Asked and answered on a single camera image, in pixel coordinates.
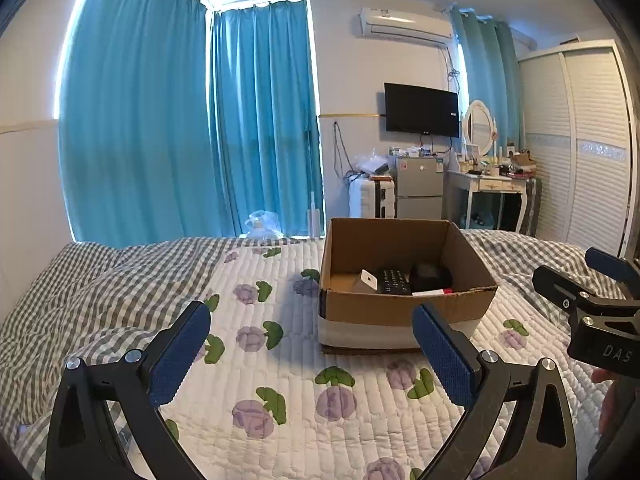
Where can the black wall television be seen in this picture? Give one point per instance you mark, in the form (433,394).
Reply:
(421,109)

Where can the white louvered wardrobe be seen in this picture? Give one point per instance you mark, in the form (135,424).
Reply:
(575,160)

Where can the wide teal curtain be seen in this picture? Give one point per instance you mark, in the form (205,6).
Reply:
(135,110)

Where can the white plug charger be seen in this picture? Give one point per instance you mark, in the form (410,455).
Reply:
(367,281)

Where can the white suitcase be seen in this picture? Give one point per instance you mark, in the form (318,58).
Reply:
(370,197)

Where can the black power adapter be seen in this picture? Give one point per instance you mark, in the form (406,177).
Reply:
(431,275)

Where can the white air conditioner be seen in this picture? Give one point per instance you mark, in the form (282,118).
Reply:
(402,25)

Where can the small brown cardboard box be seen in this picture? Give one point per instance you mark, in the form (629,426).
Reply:
(523,160)

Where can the crumpled plastic packaging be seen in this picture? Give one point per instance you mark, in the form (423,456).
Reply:
(371,164)

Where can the white oval mirror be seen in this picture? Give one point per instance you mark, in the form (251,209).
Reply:
(478,126)

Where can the white dressing table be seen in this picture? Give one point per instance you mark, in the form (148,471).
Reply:
(490,184)

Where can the narrow teal curtain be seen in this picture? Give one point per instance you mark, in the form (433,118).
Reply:
(495,80)

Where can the clear plastic bag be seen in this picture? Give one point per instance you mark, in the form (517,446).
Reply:
(264,224)

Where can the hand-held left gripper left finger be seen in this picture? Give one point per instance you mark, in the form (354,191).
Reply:
(182,355)

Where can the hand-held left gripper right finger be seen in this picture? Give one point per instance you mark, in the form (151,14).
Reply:
(442,355)

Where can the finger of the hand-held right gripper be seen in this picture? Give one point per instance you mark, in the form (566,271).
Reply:
(555,285)
(607,262)

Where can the person's right hand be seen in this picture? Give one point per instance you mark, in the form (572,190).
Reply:
(611,405)

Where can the black remote control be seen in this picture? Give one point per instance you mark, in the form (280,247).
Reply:
(395,281)

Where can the small grey fridge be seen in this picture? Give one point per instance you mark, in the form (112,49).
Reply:
(419,185)

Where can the pink rose-embossed box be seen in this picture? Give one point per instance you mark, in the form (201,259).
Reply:
(425,291)

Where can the dark striped suitcase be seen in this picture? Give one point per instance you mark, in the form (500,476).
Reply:
(534,205)

